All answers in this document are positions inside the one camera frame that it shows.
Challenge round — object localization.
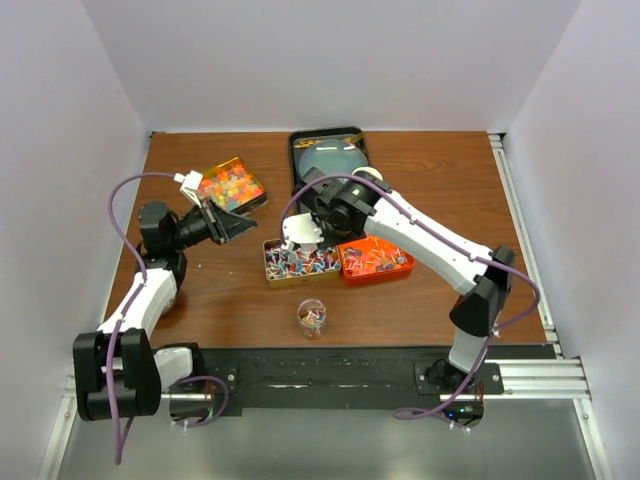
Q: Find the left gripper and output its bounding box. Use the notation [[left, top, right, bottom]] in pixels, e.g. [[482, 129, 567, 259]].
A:
[[169, 197, 257, 250]]

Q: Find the gold tin of gummy candies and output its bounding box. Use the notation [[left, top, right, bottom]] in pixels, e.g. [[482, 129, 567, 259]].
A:
[[197, 156, 267, 215]]

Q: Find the orange tray of lollipops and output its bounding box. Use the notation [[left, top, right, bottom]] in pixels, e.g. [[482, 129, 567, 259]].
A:
[[338, 236, 416, 287]]

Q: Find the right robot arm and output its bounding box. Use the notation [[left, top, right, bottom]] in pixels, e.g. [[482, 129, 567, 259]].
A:
[[281, 167, 515, 393]]

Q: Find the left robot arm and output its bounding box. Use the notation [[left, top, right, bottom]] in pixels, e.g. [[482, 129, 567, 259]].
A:
[[73, 200, 257, 421]]

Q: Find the dark green mug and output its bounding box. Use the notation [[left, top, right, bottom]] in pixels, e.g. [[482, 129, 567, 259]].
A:
[[352, 166, 384, 181]]

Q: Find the blue-grey ceramic plate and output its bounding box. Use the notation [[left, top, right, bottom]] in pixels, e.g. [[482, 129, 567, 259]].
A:
[[298, 140, 369, 177]]

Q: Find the gold fork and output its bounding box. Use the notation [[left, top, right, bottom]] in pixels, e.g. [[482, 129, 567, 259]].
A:
[[293, 132, 364, 149]]

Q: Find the black serving tray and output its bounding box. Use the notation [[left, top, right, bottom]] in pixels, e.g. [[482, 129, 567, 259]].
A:
[[288, 126, 371, 192]]

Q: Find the silver patterned bowl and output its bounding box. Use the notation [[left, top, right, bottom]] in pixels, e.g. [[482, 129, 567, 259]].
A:
[[161, 293, 177, 316]]

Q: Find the clear glass jar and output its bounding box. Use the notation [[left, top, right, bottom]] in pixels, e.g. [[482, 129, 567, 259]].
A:
[[297, 298, 327, 340]]

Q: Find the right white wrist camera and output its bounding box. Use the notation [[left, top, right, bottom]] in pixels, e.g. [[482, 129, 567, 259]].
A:
[[281, 213, 324, 252]]

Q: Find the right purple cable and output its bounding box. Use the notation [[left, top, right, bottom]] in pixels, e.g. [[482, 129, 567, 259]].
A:
[[278, 172, 542, 426]]

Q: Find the purple cable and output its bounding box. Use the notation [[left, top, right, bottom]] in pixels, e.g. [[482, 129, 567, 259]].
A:
[[109, 172, 231, 466], [278, 172, 542, 426]]

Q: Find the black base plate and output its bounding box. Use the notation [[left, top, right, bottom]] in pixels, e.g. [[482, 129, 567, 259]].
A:
[[168, 345, 552, 416]]

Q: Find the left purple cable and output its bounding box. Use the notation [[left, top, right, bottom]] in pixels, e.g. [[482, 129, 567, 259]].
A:
[[109, 172, 231, 466]]

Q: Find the aluminium frame rail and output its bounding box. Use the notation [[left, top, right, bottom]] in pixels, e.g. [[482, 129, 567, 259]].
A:
[[45, 132, 611, 479]]

